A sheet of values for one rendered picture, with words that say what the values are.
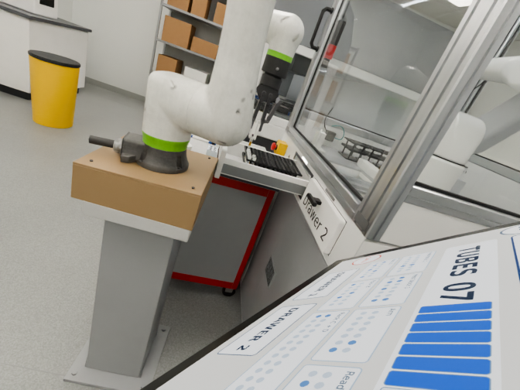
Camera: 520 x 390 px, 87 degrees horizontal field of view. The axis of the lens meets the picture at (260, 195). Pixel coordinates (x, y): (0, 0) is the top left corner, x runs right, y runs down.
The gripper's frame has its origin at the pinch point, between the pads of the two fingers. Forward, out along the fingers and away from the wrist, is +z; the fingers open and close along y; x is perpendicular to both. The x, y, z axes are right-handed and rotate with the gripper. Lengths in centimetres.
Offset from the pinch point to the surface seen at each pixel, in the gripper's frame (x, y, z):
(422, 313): 95, 1, -11
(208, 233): -9, 4, 57
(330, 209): 41.1, -21.2, 6.5
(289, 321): 90, 5, -3
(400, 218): 57, -29, -3
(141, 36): -433, 162, -2
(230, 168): 15.3, 6.1, 12.4
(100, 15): -440, 228, -10
